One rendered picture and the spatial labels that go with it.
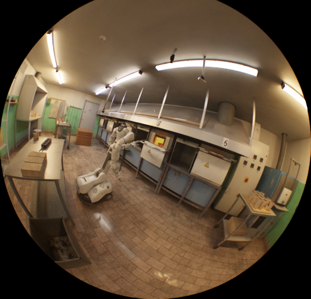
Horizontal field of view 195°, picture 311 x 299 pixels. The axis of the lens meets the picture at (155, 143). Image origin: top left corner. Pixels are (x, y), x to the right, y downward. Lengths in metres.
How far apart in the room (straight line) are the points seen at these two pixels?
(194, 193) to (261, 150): 1.85
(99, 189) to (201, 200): 1.87
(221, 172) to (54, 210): 2.46
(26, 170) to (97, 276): 1.18
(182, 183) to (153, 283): 1.86
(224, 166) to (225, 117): 0.98
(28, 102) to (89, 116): 3.83
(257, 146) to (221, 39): 2.12
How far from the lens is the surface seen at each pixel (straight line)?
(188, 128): 1.52
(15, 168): 1.21
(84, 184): 1.55
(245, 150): 1.51
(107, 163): 1.60
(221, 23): 1.13
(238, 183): 2.45
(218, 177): 1.66
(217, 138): 1.43
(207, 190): 1.94
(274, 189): 2.32
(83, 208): 1.74
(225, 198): 2.54
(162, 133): 2.04
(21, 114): 3.88
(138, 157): 2.57
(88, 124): 6.01
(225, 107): 2.14
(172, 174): 2.01
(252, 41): 1.23
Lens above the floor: 1.40
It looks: 7 degrees down
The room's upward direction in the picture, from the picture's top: 17 degrees clockwise
